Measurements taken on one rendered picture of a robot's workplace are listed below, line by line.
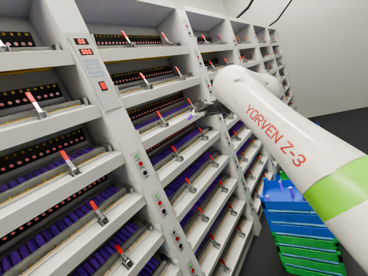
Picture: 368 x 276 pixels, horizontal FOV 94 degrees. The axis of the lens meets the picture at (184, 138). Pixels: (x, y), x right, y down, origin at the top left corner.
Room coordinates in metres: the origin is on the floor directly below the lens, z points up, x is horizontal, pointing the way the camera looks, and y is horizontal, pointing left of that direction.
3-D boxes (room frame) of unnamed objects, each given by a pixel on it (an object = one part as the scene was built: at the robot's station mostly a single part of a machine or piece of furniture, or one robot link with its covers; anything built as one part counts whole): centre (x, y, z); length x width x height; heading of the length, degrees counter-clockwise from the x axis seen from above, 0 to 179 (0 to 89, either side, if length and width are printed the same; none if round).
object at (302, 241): (0.83, -0.44, 0.28); 0.30 x 0.20 x 0.08; 54
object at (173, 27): (1.25, -0.21, 0.88); 0.20 x 0.09 x 1.76; 46
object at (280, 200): (0.83, -0.44, 0.52); 0.30 x 0.20 x 0.08; 54
